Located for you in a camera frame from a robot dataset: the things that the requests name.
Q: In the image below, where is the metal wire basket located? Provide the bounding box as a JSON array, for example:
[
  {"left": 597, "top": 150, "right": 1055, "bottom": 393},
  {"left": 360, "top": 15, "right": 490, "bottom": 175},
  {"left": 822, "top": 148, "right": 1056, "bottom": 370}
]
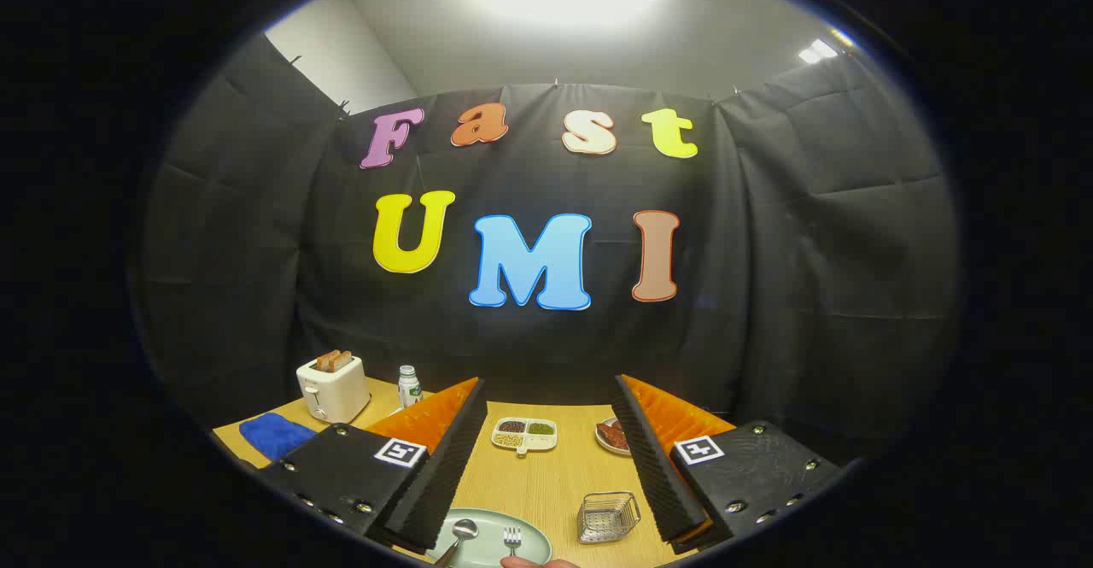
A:
[{"left": 576, "top": 491, "right": 641, "bottom": 545}]

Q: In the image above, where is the cream toaster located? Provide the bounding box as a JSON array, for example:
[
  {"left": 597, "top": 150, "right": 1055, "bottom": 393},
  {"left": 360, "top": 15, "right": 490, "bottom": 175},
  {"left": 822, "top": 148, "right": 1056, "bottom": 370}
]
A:
[{"left": 296, "top": 354, "right": 371, "bottom": 425}]

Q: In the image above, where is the white divided bean dish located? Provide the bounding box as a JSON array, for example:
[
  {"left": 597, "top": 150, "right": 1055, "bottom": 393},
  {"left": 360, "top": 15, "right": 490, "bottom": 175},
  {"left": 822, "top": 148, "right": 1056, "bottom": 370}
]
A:
[{"left": 491, "top": 417, "right": 558, "bottom": 458}]

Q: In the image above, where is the wooden-handled metal spoon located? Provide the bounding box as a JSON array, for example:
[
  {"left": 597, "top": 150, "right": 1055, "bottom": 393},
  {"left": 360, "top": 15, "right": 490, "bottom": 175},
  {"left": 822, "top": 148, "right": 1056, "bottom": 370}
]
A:
[{"left": 434, "top": 518, "right": 480, "bottom": 567}]

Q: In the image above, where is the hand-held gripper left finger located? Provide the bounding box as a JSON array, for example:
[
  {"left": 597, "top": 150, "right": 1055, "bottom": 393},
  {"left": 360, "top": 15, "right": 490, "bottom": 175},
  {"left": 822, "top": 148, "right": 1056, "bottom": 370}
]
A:
[{"left": 254, "top": 377, "right": 488, "bottom": 553}]

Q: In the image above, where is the black backdrop cloth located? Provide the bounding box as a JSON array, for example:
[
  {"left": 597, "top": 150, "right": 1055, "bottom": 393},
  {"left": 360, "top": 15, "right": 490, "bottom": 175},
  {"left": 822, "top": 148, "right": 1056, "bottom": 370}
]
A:
[{"left": 141, "top": 34, "right": 961, "bottom": 466}]

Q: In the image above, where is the green round plate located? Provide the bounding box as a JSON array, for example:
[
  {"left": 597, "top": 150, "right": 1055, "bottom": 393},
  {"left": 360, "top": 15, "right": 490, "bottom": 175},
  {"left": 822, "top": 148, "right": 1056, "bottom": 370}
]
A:
[{"left": 427, "top": 508, "right": 553, "bottom": 568}]

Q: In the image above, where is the blue folded cloth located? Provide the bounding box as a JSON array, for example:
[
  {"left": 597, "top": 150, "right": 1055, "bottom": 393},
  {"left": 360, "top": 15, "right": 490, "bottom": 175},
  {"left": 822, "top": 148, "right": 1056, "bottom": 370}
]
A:
[{"left": 239, "top": 413, "right": 319, "bottom": 462}]

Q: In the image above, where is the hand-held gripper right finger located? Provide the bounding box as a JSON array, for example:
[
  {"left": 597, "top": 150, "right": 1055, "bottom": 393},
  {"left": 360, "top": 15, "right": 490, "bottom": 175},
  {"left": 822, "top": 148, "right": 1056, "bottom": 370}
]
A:
[{"left": 611, "top": 374, "right": 846, "bottom": 556}]

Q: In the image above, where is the white plate of food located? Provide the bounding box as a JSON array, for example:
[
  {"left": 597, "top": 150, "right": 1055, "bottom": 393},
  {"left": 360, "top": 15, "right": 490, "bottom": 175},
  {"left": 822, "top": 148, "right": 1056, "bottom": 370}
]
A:
[{"left": 595, "top": 417, "right": 633, "bottom": 457}]

